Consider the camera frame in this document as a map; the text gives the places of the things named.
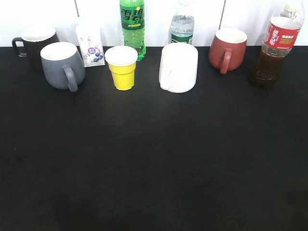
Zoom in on black ceramic mug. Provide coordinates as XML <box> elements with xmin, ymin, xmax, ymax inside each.
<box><xmin>12</xmin><ymin>25</ymin><xmax>59</xmax><ymax>71</ymax></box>

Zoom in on cola bottle red label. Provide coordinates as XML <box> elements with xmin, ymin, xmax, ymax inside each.
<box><xmin>250</xmin><ymin>0</ymin><xmax>305</xmax><ymax>89</ymax></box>

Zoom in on yellow paper cup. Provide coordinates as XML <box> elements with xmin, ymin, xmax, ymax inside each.
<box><xmin>105</xmin><ymin>46</ymin><xmax>138</xmax><ymax>90</ymax></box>

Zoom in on green sprite bottle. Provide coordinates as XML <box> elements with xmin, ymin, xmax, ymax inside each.
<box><xmin>119</xmin><ymin>0</ymin><xmax>146</xmax><ymax>61</ymax></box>

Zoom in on white ceramic mug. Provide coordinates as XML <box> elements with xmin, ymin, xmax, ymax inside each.
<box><xmin>158</xmin><ymin>43</ymin><xmax>198</xmax><ymax>93</ymax></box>

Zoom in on clear water bottle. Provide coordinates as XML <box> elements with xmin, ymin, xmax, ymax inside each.
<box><xmin>168</xmin><ymin>0</ymin><xmax>194</xmax><ymax>45</ymax></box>

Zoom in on red-brown ceramic mug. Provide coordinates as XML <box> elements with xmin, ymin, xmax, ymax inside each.
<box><xmin>209</xmin><ymin>28</ymin><xmax>247</xmax><ymax>74</ymax></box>

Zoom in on grey ceramic mug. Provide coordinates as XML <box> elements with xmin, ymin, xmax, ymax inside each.
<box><xmin>40</xmin><ymin>42</ymin><xmax>86</xmax><ymax>92</ymax></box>

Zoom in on white blueberry milk carton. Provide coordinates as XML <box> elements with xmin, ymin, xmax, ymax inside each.
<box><xmin>76</xmin><ymin>17</ymin><xmax>105</xmax><ymax>67</ymax></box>

